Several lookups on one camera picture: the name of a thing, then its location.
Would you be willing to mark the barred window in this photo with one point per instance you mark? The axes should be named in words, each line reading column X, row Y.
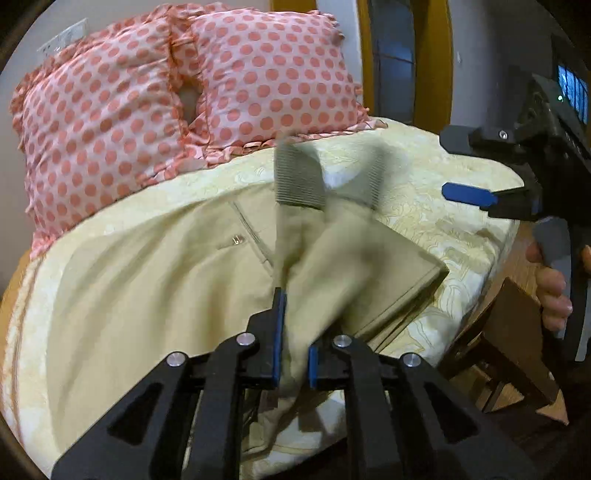
column 572, row 90

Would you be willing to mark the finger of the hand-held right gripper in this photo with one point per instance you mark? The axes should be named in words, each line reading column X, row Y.
column 457, row 137
column 466, row 194

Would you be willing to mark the cream patterned bed sheet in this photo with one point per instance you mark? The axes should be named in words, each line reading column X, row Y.
column 438, row 217

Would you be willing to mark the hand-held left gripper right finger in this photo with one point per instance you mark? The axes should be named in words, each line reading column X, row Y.
column 313, row 369

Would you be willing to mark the yellow door frame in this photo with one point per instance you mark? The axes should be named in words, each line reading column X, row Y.
column 434, row 60

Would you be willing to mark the beige pants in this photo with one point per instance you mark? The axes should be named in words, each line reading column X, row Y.
column 152, row 295

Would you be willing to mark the white wall socket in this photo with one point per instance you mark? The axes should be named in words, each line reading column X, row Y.
column 62, row 38

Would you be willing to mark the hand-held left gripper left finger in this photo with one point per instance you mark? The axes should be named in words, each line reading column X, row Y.
column 279, row 332

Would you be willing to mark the pink polka-dot pillow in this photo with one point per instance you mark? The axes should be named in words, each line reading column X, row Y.
column 272, row 78
column 97, row 120

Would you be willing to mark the person's right hand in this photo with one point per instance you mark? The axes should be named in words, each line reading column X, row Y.
column 551, row 290

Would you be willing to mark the brown wooden stool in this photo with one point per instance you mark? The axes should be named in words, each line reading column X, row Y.
column 517, row 341

